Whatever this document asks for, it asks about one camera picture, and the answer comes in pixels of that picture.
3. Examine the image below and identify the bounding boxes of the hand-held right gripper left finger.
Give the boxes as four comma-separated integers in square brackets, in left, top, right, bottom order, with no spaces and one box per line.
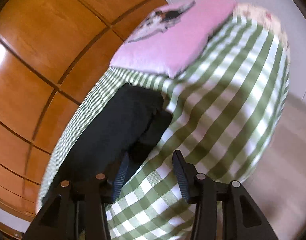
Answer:
[23,152,130,240]

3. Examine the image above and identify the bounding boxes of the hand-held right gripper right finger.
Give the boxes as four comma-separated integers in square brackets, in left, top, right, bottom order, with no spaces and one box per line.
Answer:
[172,150,278,240]

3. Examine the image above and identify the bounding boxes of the wooden wardrobe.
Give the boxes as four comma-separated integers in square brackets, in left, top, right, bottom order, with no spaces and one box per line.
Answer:
[0,0,168,233]

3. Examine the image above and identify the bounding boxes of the green checked blanket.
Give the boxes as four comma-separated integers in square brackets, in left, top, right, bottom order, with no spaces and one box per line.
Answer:
[37,15,290,240]

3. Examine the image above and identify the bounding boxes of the black embroidered pants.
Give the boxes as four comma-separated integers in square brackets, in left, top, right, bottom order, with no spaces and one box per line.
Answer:
[42,83,173,205]

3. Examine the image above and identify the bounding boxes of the floral bed sheet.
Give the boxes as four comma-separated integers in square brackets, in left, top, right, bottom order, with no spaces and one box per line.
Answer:
[237,3,291,65]

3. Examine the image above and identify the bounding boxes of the pink cat print pillow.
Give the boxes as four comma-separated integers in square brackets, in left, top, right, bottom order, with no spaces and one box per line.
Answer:
[110,0,237,79]

